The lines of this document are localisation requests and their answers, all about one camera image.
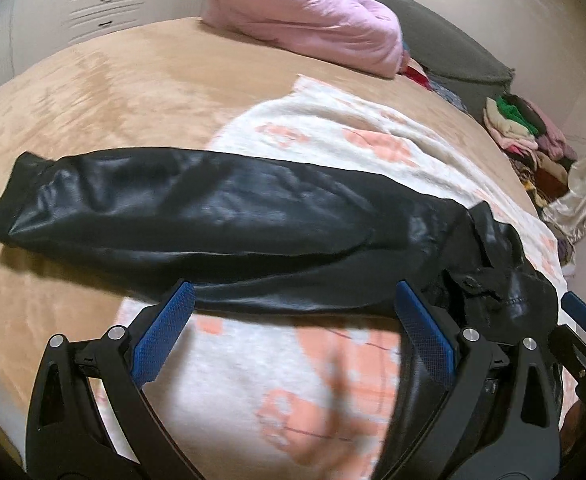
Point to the cream satin curtain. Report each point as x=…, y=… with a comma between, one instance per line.
x=585, y=182

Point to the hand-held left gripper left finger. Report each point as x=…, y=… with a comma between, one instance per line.
x=165, y=327

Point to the tan plush bed cover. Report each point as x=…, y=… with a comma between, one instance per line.
x=98, y=105

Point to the red patterned cloth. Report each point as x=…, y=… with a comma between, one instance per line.
x=423, y=77

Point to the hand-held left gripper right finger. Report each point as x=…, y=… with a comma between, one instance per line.
x=425, y=332

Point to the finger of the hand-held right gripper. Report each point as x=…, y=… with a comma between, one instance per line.
x=580, y=310

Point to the pile of folded clothes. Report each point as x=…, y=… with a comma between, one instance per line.
x=528, y=135

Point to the white vented cabinet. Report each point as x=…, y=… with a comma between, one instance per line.
x=98, y=0

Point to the white blanket with orange print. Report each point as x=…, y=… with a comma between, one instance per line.
x=293, y=390

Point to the black leather pants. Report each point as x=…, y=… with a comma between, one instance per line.
x=213, y=230

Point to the grey pillow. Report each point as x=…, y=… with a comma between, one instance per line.
x=453, y=50

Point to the pink quilt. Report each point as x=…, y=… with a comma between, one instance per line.
x=303, y=15

